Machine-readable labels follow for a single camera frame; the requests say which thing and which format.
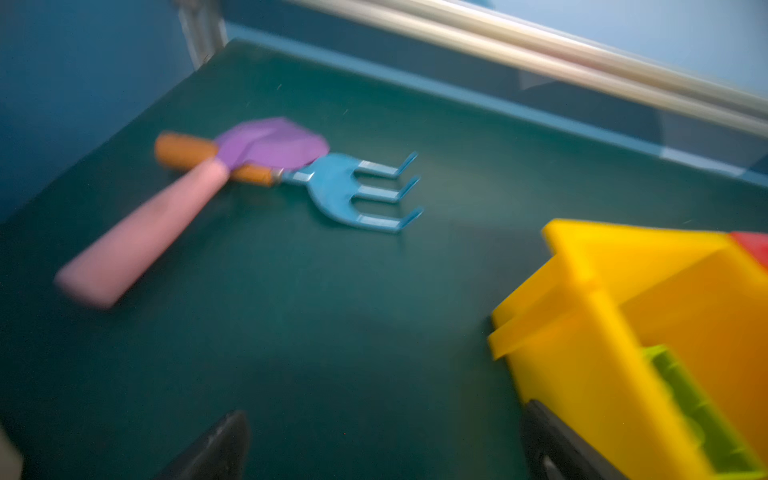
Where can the green lego upside-down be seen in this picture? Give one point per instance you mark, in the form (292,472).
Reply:
(727,453)

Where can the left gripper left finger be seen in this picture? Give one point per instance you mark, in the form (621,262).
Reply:
(218,453)

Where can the blue toy rake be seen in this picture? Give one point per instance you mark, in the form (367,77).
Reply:
(330,178)

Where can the red bin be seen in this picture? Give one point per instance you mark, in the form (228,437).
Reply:
(755,244)

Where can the yellow bin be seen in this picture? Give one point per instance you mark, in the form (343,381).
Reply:
(573,336)

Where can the purple toy shovel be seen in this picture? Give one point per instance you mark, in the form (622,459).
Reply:
(101,274)

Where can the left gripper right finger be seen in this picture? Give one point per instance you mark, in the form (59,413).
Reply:
(553,450)

